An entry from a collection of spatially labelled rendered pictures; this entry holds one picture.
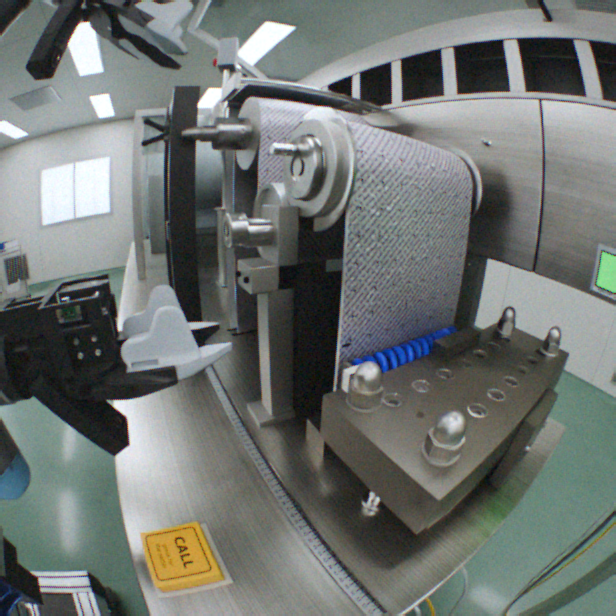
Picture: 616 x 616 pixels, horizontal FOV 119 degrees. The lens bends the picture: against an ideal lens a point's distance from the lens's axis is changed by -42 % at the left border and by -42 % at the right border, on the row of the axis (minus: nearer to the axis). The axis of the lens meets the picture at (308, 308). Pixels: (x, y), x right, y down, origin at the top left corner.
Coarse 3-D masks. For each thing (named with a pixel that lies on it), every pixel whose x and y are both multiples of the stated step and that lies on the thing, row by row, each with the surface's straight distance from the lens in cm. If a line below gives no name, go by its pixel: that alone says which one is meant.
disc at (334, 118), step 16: (320, 112) 36; (336, 112) 33; (336, 128) 33; (352, 144) 30; (352, 160) 30; (352, 176) 30; (352, 192) 30; (336, 208) 32; (304, 224) 37; (320, 224) 34
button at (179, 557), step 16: (176, 528) 35; (192, 528) 34; (144, 544) 35; (160, 544) 34; (176, 544) 34; (192, 544) 33; (208, 544) 35; (160, 560) 34; (176, 560) 33; (192, 560) 33; (208, 560) 32; (160, 576) 33; (176, 576) 33; (192, 576) 32; (208, 576) 32
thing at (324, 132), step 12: (312, 120) 35; (300, 132) 37; (312, 132) 35; (324, 132) 33; (336, 132) 33; (324, 144) 32; (336, 144) 31; (324, 156) 32; (336, 156) 31; (336, 168) 30; (324, 180) 32; (336, 180) 31; (324, 192) 32; (336, 192) 31; (300, 204) 36; (312, 204) 34; (324, 204) 32; (312, 216) 34
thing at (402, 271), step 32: (352, 224) 31; (384, 224) 34; (416, 224) 38; (448, 224) 44; (352, 256) 32; (384, 256) 35; (416, 256) 39; (448, 256) 45; (352, 288) 33; (384, 288) 36; (416, 288) 41; (448, 288) 47; (352, 320) 34; (384, 320) 38; (416, 320) 43; (448, 320) 50; (352, 352) 37
